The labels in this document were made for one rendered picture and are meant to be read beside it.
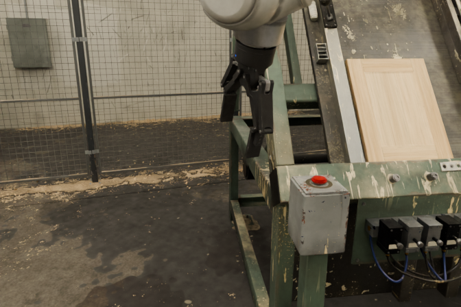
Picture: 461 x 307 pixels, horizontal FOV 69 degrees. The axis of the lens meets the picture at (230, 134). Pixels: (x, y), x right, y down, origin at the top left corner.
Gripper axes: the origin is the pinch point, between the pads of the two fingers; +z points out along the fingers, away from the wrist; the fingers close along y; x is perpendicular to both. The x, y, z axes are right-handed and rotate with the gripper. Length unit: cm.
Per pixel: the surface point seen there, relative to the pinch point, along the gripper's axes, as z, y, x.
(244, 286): 129, 32, -41
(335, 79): 5, 32, -54
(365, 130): 17, 15, -59
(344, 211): 18.0, -13.2, -26.1
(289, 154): 22.3, 15.3, -29.1
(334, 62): 1, 37, -56
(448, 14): -18, 38, -107
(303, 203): 16.6, -9.0, -16.3
